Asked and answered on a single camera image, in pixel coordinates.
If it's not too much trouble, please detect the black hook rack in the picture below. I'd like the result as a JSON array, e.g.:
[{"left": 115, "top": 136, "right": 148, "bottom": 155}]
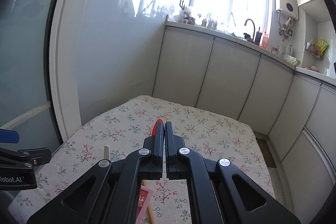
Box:
[{"left": 179, "top": 0, "right": 185, "bottom": 10}]

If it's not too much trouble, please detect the red bottle on counter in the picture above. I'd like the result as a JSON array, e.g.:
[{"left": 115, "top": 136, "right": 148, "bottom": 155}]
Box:
[{"left": 261, "top": 30, "right": 269, "bottom": 50}]

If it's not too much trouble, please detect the wooden chopstick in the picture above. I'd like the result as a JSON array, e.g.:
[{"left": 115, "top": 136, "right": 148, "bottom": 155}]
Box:
[
  {"left": 147, "top": 203, "right": 155, "bottom": 224},
  {"left": 104, "top": 145, "right": 110, "bottom": 160}
]

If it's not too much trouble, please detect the yellow snack bag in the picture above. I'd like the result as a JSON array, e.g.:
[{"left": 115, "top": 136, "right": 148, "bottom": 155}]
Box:
[{"left": 315, "top": 38, "right": 328, "bottom": 56}]

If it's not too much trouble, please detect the red plastic spoon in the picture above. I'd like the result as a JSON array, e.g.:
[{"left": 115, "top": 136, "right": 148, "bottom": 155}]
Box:
[{"left": 151, "top": 119, "right": 164, "bottom": 136}]

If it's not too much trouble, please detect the pink perforated utensil holder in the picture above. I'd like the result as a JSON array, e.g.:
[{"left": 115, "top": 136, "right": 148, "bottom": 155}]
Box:
[{"left": 135, "top": 185, "right": 153, "bottom": 224}]

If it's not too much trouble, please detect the floral tablecloth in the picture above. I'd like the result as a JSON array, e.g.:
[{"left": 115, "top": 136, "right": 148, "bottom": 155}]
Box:
[{"left": 8, "top": 96, "right": 274, "bottom": 223}]

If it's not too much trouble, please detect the dark curved faucet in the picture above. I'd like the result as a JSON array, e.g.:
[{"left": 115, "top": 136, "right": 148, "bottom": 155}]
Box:
[{"left": 244, "top": 18, "right": 256, "bottom": 42}]

